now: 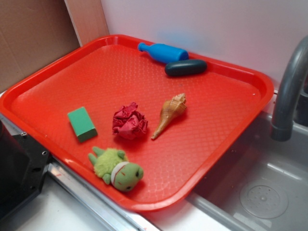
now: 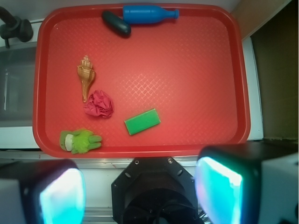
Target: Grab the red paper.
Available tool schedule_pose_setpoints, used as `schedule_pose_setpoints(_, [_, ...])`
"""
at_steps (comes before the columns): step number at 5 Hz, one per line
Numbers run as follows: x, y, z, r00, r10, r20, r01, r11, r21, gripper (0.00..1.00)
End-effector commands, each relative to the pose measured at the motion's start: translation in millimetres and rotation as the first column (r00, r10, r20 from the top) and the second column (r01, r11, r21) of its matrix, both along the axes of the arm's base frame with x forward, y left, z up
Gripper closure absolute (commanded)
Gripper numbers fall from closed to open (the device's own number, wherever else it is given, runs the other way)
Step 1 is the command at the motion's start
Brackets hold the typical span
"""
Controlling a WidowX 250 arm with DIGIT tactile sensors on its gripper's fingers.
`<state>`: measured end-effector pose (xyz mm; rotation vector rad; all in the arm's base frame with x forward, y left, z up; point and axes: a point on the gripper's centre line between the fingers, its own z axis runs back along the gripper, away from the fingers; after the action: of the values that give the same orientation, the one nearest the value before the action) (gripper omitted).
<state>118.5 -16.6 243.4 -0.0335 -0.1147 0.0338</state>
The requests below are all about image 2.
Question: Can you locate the stainless steel sink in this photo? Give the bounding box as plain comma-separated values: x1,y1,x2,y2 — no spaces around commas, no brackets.
0,46,36,127

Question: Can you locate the black octagonal mount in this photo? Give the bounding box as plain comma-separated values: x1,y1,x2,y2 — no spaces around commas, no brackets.
111,157,203,224

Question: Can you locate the dark green oblong object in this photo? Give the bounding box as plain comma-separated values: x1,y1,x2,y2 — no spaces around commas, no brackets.
101,10,131,37

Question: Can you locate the crumpled red paper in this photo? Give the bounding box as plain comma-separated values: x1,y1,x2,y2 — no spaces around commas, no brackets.
83,90,114,119

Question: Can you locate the blue plastic bottle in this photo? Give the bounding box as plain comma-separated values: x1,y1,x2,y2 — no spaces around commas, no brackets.
123,5,179,24

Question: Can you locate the red plastic tray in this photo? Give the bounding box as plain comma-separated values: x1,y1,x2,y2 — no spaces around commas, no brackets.
33,4,250,158

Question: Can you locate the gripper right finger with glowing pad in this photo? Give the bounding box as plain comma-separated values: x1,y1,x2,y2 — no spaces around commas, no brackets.
195,142,299,224

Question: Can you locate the green plush toy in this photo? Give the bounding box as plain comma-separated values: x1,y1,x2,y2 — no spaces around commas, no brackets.
59,129,102,154

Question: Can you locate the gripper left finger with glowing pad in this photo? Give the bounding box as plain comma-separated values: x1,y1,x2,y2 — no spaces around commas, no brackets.
0,159,86,224

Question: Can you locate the brown conch seashell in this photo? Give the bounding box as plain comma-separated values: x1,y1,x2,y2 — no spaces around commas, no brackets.
77,55,95,103

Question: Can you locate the green rectangular block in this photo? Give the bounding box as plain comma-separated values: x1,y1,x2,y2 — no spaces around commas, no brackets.
124,109,161,135

